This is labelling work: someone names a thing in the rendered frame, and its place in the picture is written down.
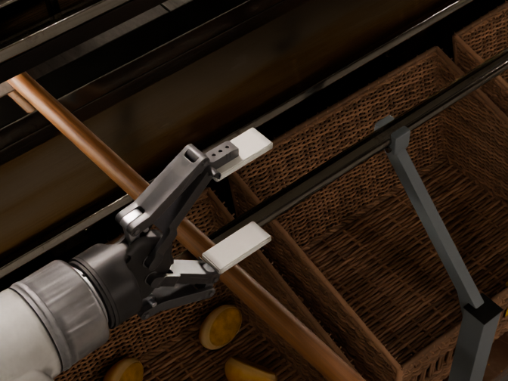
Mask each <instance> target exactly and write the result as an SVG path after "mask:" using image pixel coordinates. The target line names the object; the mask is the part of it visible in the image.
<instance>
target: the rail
mask: <svg viewBox="0 0 508 381"><path fill-rule="evenodd" d="M128 1H130V0H85V1H83V2H81V3H78V4H77V5H74V6H72V7H71V8H68V9H66V10H65V11H61V12H60V13H58V14H55V15H54V16H52V17H49V18H48V19H46V20H43V21H41V22H39V23H37V24H35V25H33V26H31V27H29V28H26V29H24V30H22V31H20V32H18V33H16V34H14V35H12V36H9V37H7V38H6V39H3V40H1V41H0V64H1V63H3V62H5V61H7V60H9V59H11V58H13V57H15V56H17V55H19V54H21V53H23V52H25V51H28V50H30V49H31V48H34V47H36V46H37V45H40V44H42V43H43V42H46V41H48V40H49V39H52V38H54V37H56V36H59V35H60V34H62V33H65V32H66V31H68V30H70V29H72V28H74V27H76V26H78V25H80V24H82V23H84V22H86V21H89V20H91V19H93V18H95V17H97V16H99V15H101V14H103V13H105V12H107V11H109V10H111V9H113V8H115V7H117V6H119V5H122V4H124V3H126V2H128Z"/></svg>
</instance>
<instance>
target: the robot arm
mask: <svg viewBox="0 0 508 381"><path fill-rule="evenodd" d="M272 148H273V143H272V142H271V141H269V140H268V139H267V138H266V137H265V136H264V135H262V134H261V133H260V132H258V131H257V130H256V129H254V128H253V127H252V128H251V129H249V130H247V131H246V132H244V133H243V134H241V135H239V136H237V137H236V138H234V139H232V140H231V141H225V142H224V143H222V144H220V145H218V146H217V147H215V148H213V149H212V150H210V151H208V152H207V153H202V152H201V151H200V150H198V149H197V148H196V147H195V146H194V145H192V144H188V145H187V146H185V147H184V149H183V150H182V151H181V152H180V153H179V154H178V155H177V156H176V157H175V158H174V159H173V161H171V162H170V164H168V165H167V167H165V168H164V170H163V171H162V172H161V173H160V174H159V175H158V176H157V177H156V178H155V179H154V180H153V182H152V183H151V184H150V185H149V186H148V187H147V188H146V189H145V190H144V191H143V192H142V194H141V195H140V196H139V197H138V198H137V199H136V200H135V201H134V202H133V203H131V204H130V205H128V206H127V207H125V208H124V209H123V210H121V211H120V212H118V213H117V215H116V217H115V220H116V221H117V222H118V223H119V224H120V225H121V226H122V228H123V231H124V235H123V236H122V237H121V238H120V239H119V240H118V241H117V242H116V243H114V244H103V243H97V244H95V245H94V246H91V247H90V248H88V249H87V250H85V251H84V252H81V253H80V254H78V255H77V256H75V257H73V258H72V259H71V260H69V262H68V263H67V262H64V261H62V260H54V261H53V262H50V263H49V264H47V265H46V266H44V267H42V268H40V269H39V270H38V271H36V272H34V273H32V274H31V275H29V276H28V277H25V278H24V279H22V280H21V281H18V282H16V283H13V284H12V285H11V286H10V287H9V288H7V289H6V290H3V291H1V292H0V381H54V378H55V377H56V376H57V375H59V374H60V373H62V372H63V371H66V370H68V369H70V368H71V367H72V365H74V364H75V363H76V362H78V361H80V360H81V359H83V358H84V357H85V356H87V355H89V354H90V353H92V352H93V351H94V350H96V349H97V348H99V347H101V346H102V345H103V344H105V343H106V342H107V341H108V339H109V337H110V329H114V328H115V327H117V326H119V325H120V324H121V323H123V322H124V321H127V320H128V319H129V318H131V317H132V316H134V315H135V314H137V315H138V316H139V317H140V318H141V319H142V320H146V319H148V318H150V317H151V316H153V315H155V314H156V313H158V312H160V311H164V310H167V309H170V308H175V307H178V306H181V305H186V304H189V303H192V302H197V301H200V300H203V299H208V298H210V297H212V296H213V295H214V293H215V289H214V288H213V284H214V283H216V282H217V281H218V279H219V278H220V276H219V275H221V274H223V273H224V272H226V271H227V270H228V269H229V268H232V267H233V266H235V265H236V264H237V263H238V262H240V261H242V260H243V259H245V258H246V257H247V256H249V255H251V254H252V253H254V252H255V251H256V250H258V249H260V248H261V247H263V246H264V245H265V244H267V243H269V242H270V241H271V236H270V235H269V234H268V233H267V232H266V231H264V230H263V229H262V228H261V227H259V226H258V225H257V224H256V223H255V222H254V221H251V222H250V223H249V224H247V225H246V226H244V227H242V228H241V229H240V230H238V231H236V232H235V233H233V234H232V235H231V236H229V237H227V238H225V239H224V240H223V241H221V242H220V243H218V244H216V245H214V246H213V247H212V248H210V249H208V250H207V251H205V252H204V253H203V254H202V258H203V259H204V260H205V261H206V262H205V261H203V260H202V259H201V258H200V257H198V258H199V259H200V260H199V259H197V260H178V259H173V257H172V242H173V240H174V239H175V238H176V236H177V227H178V226H179V225H180V223H181V222H182V220H183V219H184V217H185V216H186V214H187V213H188V212H189V210H190V209H191V207H192V206H193V205H194V204H195V202H196V201H197V199H198V198H199V196H200V195H201V193H202V192H203V191H204V189H205V188H206V186H207V185H208V183H209V182H210V181H211V180H212V179H214V180H215V181H217V182H218V181H220V180H222V179H223V178H225V177H227V176H228V175H230V174H231V173H233V172H235V171H237V170H238V169H239V168H241V167H243V166H245V165H246V164H247V163H249V162H251V161H253V160H254V159H256V158H257V157H259V156H261V155H262V154H263V153H266V152H267V151H269V150H270V149H272ZM199 174H201V175H200V176H198V175H199ZM197 176H198V177H197ZM153 225H155V226H156V227H158V228H159V229H160V231H159V230H157V229H151V227H152V226H153ZM161 231H162V232H161ZM194 287H196V288H197V289H196V288H194Z"/></svg>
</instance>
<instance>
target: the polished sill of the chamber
mask: <svg viewBox="0 0 508 381"><path fill-rule="evenodd" d="M281 1H283V0H193V1H191V2H188V3H187V4H185V5H182V6H181V7H179V8H176V9H175V10H173V11H170V12H169V13H167V14H164V15H163V16H161V17H159V18H157V19H155V20H153V21H151V22H149V23H147V24H145V25H143V26H141V27H139V28H137V29H135V30H133V31H131V32H130V33H127V34H125V35H124V36H121V37H119V38H118V39H115V40H113V41H112V42H109V43H107V44H106V45H103V46H101V47H99V48H97V49H95V50H93V51H91V52H89V53H87V54H85V55H83V56H81V57H79V58H77V59H75V60H73V61H71V62H70V63H68V64H66V65H64V66H62V67H60V68H58V69H56V70H54V71H52V72H50V73H48V74H46V75H44V76H42V77H40V78H38V79H36V81H37V83H39V84H40V85H41V86H42V87H43V88H44V89H45V90H46V91H47V92H48V93H50V94H51V95H52V96H53V97H54V98H55V99H56V100H57V101H59V102H60V103H61V104H62V105H63V106H64V107H65V108H67V109H68V110H69V111H70V112H73V111H74V110H77V109H78V108H80V107H82V106H84V105H86V104H88V103H90V102H91V101H93V100H95V99H97V98H99V97H101V96H103V95H105V94H106V93H108V92H110V91H112V90H114V89H116V88H118V87H120V86H121V85H124V84H126V83H127V82H130V81H131V80H133V79H135V78H137V77H139V76H141V75H143V74H145V73H146V72H148V71H150V70H152V69H154V68H156V67H158V66H159V65H161V64H164V63H165V62H167V61H169V60H171V59H172V58H174V57H177V56H178V55H180V54H183V53H184V52H186V51H188V50H190V49H192V48H194V47H196V46H198V45H199V44H201V43H203V42H205V41H207V40H209V39H211V38H212V37H214V36H217V35H218V34H220V33H223V32H224V31H225V30H227V29H230V28H231V27H233V26H236V25H237V24H239V23H241V22H243V21H245V20H247V19H249V18H251V17H252V16H254V15H256V14H258V13H260V12H262V11H264V10H265V9H267V8H269V7H271V6H273V5H275V4H277V3H278V2H281ZM50 123H51V122H50V121H49V120H48V119H46V118H45V117H44V116H43V115H42V114H41V113H40V112H39V111H38V110H37V109H36V108H35V107H34V106H33V105H32V104H31V103H30V102H29V101H28V100H27V99H25V98H24V97H23V96H22V95H21V94H20V93H19V92H18V91H17V90H14V91H12V92H10V93H8V94H6V95H4V96H2V97H0V150H1V149H2V148H4V147H7V146H8V145H10V144H12V143H14V142H15V141H18V140H20V139H21V138H24V137H25V136H27V135H29V134H31V133H33V132H35V131H37V130H38V129H40V128H42V127H44V126H46V125H48V124H50Z"/></svg>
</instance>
